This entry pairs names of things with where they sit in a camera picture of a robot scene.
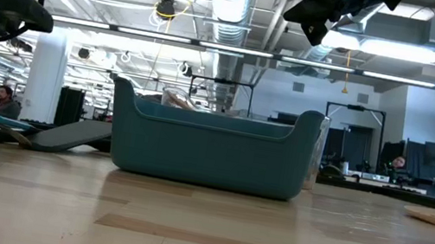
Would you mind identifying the LED light bar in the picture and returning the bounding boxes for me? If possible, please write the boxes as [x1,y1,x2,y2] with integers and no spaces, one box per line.
[48,13,435,91]

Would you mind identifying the square black spatula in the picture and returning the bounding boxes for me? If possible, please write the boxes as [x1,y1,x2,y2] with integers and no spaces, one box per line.
[0,104,114,162]

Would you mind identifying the teal plastic bin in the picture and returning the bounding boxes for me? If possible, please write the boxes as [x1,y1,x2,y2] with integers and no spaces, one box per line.
[99,74,329,206]

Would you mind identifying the person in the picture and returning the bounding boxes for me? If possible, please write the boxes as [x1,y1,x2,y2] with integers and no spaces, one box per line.
[0,83,26,121]
[383,152,410,179]

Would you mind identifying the black rig frame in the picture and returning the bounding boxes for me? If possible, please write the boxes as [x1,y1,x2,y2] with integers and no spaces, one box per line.
[186,74,256,118]
[317,100,388,175]

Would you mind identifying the black cabinet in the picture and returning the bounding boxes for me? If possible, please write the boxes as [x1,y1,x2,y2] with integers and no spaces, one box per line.
[54,86,86,130]

